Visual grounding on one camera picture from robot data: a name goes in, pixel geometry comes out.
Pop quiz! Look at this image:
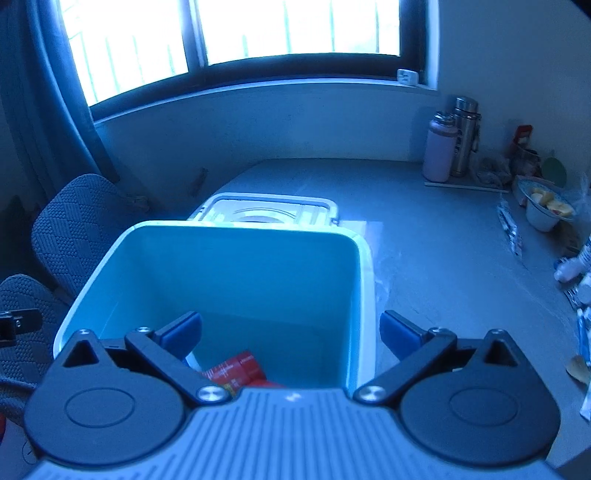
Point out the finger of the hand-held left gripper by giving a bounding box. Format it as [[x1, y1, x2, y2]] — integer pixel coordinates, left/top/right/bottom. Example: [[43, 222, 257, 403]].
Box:
[[0, 308, 43, 347]]

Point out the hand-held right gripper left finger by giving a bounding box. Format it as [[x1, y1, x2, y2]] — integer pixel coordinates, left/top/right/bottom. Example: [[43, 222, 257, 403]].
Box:
[[44, 311, 230, 408]]

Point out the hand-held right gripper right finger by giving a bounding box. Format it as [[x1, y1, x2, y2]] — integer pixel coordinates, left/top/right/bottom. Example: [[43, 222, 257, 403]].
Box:
[[353, 310, 532, 408]]

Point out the red cylindrical canister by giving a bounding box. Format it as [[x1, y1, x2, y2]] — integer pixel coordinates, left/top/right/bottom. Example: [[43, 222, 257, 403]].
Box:
[[200, 350, 269, 398]]

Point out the teal plastic storage bin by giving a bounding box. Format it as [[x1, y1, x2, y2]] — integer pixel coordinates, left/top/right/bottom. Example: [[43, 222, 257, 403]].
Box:
[[52, 220, 374, 398]]

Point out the white bin lid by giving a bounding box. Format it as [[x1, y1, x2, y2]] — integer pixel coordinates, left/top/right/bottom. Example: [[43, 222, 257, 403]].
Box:
[[187, 192, 341, 228]]

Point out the grey desktop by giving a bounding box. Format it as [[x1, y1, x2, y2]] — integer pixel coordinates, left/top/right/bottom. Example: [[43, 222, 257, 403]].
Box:
[[202, 159, 591, 469]]

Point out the grey knit-covered chair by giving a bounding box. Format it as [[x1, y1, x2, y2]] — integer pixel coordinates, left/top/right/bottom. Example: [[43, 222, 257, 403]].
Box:
[[31, 174, 149, 302], [0, 274, 71, 426]]

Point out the strip of sachets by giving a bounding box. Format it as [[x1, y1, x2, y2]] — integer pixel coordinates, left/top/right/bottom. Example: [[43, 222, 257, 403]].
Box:
[[497, 200, 526, 260]]

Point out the white lying bottle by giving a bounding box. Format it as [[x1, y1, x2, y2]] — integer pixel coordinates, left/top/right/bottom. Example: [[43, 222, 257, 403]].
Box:
[[553, 257, 583, 282]]

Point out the pink water bottle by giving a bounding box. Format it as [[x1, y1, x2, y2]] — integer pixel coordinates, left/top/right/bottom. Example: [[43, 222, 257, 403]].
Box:
[[422, 111, 459, 184]]

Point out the clear bag of snacks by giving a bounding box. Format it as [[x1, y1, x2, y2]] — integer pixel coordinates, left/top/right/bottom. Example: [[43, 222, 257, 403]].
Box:
[[477, 157, 512, 186]]

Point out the white bowl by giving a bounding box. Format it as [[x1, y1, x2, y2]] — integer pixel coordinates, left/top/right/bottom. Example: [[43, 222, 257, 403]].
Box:
[[516, 177, 576, 232]]

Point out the steel thermos flask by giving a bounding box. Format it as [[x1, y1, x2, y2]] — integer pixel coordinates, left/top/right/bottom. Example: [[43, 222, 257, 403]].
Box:
[[450, 96, 481, 179]]

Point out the green round lid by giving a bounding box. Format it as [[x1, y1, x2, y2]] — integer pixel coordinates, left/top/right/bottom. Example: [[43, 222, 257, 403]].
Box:
[[540, 157, 568, 188]]

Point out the red packet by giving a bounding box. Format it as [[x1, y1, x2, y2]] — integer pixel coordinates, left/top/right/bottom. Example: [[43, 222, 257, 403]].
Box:
[[510, 124, 534, 160]]

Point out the blue curtain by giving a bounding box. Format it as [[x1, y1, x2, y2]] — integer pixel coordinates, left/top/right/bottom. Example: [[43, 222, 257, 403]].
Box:
[[0, 0, 122, 200]]

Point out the window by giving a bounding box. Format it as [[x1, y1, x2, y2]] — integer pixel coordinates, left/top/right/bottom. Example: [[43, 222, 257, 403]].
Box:
[[54, 0, 440, 121]]

